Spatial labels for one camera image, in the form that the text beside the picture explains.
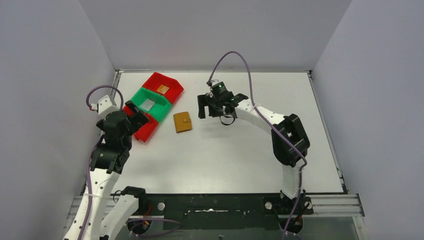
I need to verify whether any red bin with black card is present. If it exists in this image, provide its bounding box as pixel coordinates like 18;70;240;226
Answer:
133;108;159;143

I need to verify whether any green plastic bin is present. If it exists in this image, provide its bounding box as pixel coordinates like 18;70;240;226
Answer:
130;87;172;123

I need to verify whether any yellow leather card holder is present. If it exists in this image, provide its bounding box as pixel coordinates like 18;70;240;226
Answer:
173;111;193;134

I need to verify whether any red bin with gold card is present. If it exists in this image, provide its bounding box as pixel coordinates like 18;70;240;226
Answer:
142;72;184;105

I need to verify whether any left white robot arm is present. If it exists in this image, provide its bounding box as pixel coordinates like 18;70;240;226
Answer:
64;100;149;240

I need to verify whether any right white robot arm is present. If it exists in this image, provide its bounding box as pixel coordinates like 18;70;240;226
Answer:
197;79;311;214

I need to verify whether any silver card in bin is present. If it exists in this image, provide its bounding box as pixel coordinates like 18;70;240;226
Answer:
139;98;156;112

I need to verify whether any gold card in bin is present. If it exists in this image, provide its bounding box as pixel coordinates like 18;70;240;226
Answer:
156;84;170;95

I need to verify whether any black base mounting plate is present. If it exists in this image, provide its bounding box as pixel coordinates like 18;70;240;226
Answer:
135;193;314;233

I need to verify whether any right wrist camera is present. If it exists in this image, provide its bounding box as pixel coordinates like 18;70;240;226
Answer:
206;79;224;88

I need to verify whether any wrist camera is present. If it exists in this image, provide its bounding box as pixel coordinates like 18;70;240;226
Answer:
206;79;224;88
88;95;119;120

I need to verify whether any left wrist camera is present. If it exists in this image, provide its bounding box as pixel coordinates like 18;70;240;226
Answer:
88;95;119;120

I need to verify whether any aluminium frame rail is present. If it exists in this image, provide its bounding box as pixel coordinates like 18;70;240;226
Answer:
66;194;365;220

